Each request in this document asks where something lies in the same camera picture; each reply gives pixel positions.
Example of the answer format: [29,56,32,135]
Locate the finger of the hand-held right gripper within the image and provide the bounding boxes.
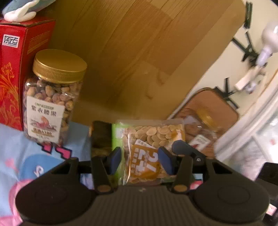
[171,140,207,162]

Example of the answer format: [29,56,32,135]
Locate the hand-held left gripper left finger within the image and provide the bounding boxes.
[46,147,121,194]

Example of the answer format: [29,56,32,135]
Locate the black tripod stand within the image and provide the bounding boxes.
[223,0,262,109]

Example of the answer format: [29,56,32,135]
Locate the black printed carton box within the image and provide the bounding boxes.
[90,120,114,158]

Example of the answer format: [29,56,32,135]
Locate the wooden headboard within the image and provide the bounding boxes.
[46,0,246,131]

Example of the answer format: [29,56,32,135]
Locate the red biscuit gift box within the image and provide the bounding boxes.
[0,19,56,131]

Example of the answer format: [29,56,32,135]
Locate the pastel plush toy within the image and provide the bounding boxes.
[0,0,57,22]

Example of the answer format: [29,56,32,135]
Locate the clear seed snack packet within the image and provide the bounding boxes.
[111,119,186,185]

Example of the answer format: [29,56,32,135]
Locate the cashew jar with gold lid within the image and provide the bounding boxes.
[23,49,88,145]

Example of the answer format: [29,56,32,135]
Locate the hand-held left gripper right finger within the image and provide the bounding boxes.
[158,147,234,194]

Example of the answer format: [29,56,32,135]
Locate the white clip lamp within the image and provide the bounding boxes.
[235,19,278,93]

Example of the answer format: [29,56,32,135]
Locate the pecan jar with gold lid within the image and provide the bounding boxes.
[182,108,220,154]

